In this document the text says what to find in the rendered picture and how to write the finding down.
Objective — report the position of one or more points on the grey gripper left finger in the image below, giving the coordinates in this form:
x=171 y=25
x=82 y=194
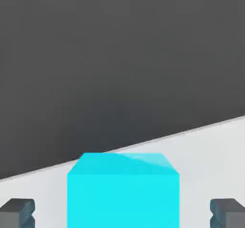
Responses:
x=13 y=213

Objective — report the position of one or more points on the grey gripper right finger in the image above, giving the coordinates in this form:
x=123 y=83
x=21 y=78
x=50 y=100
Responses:
x=230 y=213

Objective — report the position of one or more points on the small cyan cube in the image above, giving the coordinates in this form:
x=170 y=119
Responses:
x=123 y=197

